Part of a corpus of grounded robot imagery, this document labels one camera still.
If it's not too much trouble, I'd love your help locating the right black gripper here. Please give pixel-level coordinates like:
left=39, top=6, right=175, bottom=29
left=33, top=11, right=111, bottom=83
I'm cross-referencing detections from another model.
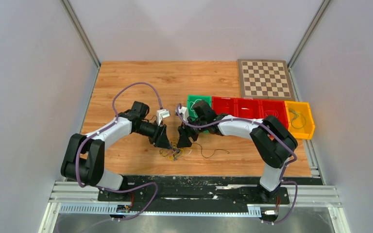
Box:
left=177, top=116, right=207, bottom=148

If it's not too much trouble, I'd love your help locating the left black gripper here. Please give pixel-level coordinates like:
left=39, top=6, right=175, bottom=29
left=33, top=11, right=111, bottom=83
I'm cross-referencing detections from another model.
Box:
left=135, top=119, right=172, bottom=150

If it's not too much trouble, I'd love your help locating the coloured cable bundle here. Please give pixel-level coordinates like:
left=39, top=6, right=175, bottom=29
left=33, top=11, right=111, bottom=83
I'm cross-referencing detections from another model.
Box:
left=159, top=137, right=194, bottom=162

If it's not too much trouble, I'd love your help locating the black thin cable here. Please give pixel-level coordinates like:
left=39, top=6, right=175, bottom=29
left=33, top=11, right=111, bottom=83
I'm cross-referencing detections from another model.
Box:
left=189, top=141, right=231, bottom=160

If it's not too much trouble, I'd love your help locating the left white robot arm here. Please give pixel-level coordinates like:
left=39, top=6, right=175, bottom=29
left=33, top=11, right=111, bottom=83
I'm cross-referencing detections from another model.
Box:
left=60, top=101, right=171, bottom=201

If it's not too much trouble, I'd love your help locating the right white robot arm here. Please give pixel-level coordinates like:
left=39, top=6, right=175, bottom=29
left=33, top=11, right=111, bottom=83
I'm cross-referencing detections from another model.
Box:
left=175, top=100, right=298, bottom=203

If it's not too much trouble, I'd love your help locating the green plastic bin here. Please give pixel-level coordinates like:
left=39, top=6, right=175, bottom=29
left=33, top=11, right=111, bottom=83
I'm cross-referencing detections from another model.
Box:
left=186, top=95, right=212, bottom=121

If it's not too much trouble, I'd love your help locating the red bin left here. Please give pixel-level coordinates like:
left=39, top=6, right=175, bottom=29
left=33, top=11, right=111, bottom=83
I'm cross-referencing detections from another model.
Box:
left=212, top=96, right=237, bottom=117

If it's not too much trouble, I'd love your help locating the red bin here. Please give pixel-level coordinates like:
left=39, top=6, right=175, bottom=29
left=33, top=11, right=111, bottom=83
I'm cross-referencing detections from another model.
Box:
left=212, top=96, right=237, bottom=117
left=235, top=98, right=263, bottom=119
left=261, top=99, right=289, bottom=129

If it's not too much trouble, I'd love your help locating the red bin middle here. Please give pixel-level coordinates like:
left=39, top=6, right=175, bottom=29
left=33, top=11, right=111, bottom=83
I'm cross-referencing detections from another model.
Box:
left=235, top=98, right=263, bottom=119

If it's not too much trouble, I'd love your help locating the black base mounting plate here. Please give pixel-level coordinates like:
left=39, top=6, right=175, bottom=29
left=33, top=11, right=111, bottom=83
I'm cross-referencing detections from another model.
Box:
left=95, top=175, right=290, bottom=213

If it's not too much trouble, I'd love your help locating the red bin right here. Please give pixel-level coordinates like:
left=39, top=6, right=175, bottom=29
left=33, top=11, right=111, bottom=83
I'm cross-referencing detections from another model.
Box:
left=261, top=99, right=289, bottom=129

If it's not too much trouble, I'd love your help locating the wooden chessboard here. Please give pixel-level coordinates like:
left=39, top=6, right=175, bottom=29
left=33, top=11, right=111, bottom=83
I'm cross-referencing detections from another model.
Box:
left=237, top=59, right=296, bottom=101

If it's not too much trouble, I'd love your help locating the yellow plastic bin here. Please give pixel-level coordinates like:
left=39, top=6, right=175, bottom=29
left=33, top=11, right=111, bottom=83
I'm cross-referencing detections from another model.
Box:
left=285, top=101, right=315, bottom=140

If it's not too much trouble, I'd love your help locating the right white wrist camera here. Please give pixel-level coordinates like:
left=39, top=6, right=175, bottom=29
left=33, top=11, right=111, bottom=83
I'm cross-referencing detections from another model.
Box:
left=176, top=106, right=189, bottom=122

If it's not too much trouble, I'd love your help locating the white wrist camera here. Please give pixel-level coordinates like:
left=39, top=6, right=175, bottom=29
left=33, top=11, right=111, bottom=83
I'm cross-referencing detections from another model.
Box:
left=156, top=109, right=170, bottom=125
left=176, top=106, right=189, bottom=122

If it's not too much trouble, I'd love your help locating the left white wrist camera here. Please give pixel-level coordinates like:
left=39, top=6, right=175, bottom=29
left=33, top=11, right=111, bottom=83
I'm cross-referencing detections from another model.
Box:
left=156, top=109, right=170, bottom=125

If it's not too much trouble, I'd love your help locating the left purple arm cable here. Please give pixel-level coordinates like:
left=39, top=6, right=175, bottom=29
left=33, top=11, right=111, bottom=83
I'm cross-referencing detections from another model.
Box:
left=75, top=82, right=159, bottom=221

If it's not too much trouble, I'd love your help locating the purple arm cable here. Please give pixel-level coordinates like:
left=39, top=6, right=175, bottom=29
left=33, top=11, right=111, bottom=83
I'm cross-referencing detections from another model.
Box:
left=75, top=82, right=159, bottom=221
left=176, top=102, right=299, bottom=225

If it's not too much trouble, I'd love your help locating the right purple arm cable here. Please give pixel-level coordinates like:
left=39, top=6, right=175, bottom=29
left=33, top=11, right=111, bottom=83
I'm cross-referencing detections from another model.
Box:
left=176, top=102, right=299, bottom=225

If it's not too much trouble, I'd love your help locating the white slotted cable duct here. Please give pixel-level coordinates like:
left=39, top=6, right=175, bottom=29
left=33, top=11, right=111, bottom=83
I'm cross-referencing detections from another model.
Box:
left=58, top=204, right=262, bottom=217

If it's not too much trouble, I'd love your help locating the left aluminium corner post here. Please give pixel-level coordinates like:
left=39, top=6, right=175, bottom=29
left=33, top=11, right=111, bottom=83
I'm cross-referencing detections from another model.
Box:
left=60, top=0, right=101, bottom=69

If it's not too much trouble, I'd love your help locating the aluminium corner post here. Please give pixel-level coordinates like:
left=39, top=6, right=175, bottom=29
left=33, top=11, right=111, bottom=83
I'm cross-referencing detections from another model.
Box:
left=60, top=0, right=101, bottom=69
left=288, top=0, right=332, bottom=70

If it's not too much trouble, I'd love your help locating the right aluminium corner post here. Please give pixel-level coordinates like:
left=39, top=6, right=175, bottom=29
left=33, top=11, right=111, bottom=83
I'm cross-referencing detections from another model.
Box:
left=288, top=0, right=332, bottom=70

